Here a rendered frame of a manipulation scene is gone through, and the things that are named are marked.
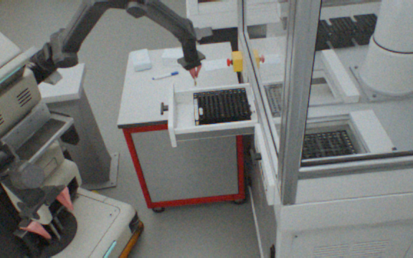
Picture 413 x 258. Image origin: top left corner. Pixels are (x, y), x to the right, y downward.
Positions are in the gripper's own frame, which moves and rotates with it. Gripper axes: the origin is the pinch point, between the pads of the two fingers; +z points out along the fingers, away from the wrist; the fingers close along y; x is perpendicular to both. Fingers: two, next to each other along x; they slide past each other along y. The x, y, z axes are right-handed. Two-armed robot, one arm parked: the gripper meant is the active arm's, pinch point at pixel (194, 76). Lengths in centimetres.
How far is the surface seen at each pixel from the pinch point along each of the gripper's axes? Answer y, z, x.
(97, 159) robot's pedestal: -49, 71, 59
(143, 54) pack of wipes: -3, 16, 58
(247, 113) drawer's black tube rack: 8.2, 7.9, -24.8
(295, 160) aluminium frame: -7, -16, -70
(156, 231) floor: -38, 95, 8
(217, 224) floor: -7, 97, -8
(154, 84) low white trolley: -8.1, 20.4, 34.2
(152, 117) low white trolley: -19.6, 20.0, 11.4
